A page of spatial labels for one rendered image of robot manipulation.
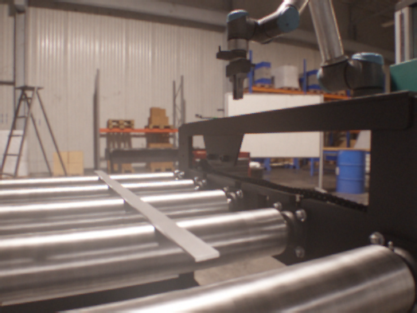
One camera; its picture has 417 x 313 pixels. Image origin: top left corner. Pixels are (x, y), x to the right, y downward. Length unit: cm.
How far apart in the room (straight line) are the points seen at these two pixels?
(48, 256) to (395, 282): 54
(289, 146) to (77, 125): 751
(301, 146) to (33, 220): 533
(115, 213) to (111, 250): 29
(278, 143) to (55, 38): 847
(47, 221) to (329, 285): 68
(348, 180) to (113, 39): 901
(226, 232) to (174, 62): 1126
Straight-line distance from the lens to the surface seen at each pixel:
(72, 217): 85
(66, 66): 1118
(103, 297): 165
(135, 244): 57
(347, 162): 633
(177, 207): 89
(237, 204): 98
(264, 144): 565
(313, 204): 73
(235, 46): 123
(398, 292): 50
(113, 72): 1119
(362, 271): 46
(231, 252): 64
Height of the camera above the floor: 108
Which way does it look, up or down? 3 degrees down
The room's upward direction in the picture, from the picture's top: straight up
